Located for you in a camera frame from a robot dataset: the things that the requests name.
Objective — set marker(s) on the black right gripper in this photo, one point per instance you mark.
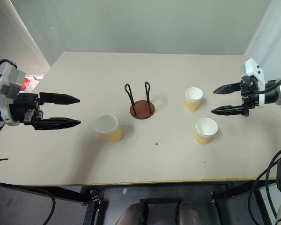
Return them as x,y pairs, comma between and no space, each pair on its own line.
249,93

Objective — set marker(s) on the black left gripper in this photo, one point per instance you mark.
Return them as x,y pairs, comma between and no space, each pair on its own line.
25,105

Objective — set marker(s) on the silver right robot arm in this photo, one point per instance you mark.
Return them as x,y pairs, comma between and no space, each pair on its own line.
270,95

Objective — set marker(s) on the yellow white paper cup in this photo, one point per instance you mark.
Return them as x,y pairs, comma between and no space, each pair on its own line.
192,105
201,139
112,137

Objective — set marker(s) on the red plastic bag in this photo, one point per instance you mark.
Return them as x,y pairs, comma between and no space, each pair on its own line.
28,83

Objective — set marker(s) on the dark brown rounded shape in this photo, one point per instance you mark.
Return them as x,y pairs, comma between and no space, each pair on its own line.
133,214

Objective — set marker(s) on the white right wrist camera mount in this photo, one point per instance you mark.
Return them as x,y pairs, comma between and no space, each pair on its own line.
251,68

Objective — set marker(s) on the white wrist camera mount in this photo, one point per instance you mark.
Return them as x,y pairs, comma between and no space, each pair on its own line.
251,68
10,79

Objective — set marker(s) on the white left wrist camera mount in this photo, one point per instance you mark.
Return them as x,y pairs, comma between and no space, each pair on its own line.
10,79

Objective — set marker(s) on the black metal table frame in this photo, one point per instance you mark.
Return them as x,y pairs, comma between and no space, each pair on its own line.
91,213

